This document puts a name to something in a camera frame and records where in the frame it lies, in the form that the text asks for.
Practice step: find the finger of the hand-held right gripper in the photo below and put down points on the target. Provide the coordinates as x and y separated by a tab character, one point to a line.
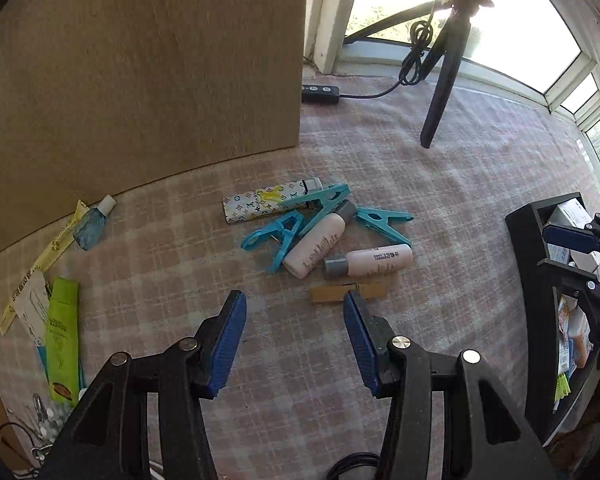
565	275
567	237

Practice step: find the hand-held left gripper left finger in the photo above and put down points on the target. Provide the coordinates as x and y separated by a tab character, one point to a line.
225	345

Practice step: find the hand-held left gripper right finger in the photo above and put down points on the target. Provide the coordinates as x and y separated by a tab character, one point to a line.
362	345

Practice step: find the black storage tray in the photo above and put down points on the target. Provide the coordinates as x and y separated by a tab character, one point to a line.
535	270

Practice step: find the wooden clothespin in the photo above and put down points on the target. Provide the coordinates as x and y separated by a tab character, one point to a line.
330	294

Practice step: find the yellow green mesh item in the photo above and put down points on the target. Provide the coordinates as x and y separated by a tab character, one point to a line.
561	392

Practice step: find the pink bottle grey cap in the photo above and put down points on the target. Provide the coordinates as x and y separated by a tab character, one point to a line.
375	260
315	245

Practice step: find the light blue clothespin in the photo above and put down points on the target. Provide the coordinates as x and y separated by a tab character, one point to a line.
280	242

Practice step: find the white patterned lighter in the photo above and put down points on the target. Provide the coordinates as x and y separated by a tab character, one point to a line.
250	206

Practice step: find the green packet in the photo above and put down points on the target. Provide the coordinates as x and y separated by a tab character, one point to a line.
62	340

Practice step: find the small blue bottle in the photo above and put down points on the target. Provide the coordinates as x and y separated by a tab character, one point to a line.
91	227

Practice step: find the grey ball molecule model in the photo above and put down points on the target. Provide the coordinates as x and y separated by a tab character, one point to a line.
50	417

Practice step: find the yellow sachet strip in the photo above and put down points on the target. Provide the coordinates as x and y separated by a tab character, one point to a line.
55	250

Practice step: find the white paper packet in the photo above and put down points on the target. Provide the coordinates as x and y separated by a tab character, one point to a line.
30	310

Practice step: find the wooden board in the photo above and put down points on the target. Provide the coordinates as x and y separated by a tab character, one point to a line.
130	85

